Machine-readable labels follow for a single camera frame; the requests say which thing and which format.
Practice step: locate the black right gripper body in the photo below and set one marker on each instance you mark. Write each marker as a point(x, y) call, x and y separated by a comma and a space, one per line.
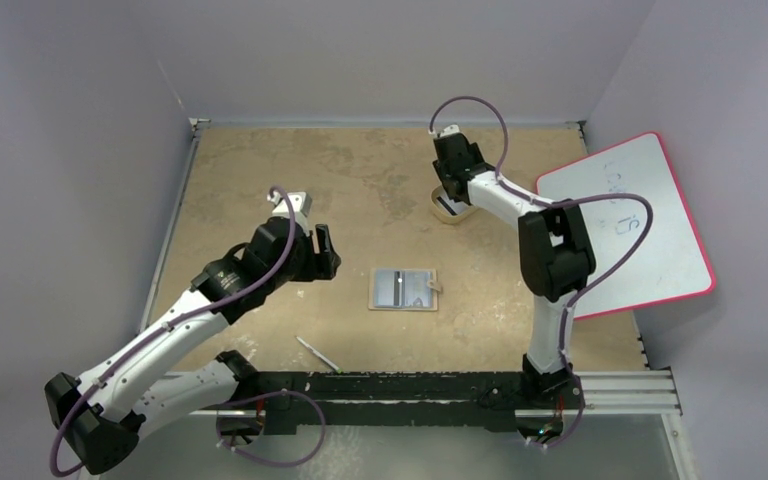
point(454, 177)

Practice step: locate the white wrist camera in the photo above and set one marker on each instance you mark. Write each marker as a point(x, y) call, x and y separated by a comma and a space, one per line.
point(449, 130)
point(297, 203)

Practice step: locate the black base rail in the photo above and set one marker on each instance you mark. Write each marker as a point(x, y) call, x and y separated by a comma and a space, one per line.
point(494, 401)

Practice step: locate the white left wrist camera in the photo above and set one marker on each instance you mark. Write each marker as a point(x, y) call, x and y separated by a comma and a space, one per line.
point(297, 203)

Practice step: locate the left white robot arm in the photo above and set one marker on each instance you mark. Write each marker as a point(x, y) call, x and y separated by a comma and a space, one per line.
point(102, 414)

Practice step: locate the stack of white cards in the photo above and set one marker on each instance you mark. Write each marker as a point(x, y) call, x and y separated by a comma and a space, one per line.
point(451, 207)

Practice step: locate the beige oval card tray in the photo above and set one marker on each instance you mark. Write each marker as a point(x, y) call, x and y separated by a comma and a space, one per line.
point(441, 215)

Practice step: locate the pink framed whiteboard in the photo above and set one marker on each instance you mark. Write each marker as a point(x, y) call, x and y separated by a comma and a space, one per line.
point(671, 262)

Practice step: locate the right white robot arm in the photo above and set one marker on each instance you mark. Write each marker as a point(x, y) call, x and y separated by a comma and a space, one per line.
point(556, 256)

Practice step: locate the aluminium frame rail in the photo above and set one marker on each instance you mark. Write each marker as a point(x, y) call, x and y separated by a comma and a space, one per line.
point(622, 391)

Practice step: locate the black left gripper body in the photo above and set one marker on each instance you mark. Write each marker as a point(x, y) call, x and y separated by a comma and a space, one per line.
point(307, 265)

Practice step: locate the silver pen on table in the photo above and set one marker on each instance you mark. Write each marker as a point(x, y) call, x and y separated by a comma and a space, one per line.
point(324, 359)

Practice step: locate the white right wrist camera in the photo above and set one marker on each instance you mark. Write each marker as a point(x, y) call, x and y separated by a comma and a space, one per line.
point(449, 130)

